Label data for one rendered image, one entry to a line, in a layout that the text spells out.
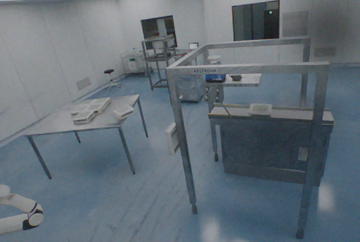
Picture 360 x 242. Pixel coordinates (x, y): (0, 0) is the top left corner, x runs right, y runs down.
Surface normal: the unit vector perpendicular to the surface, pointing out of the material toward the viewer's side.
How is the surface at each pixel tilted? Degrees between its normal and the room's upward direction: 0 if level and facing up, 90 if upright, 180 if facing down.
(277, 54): 90
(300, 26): 90
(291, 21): 90
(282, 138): 90
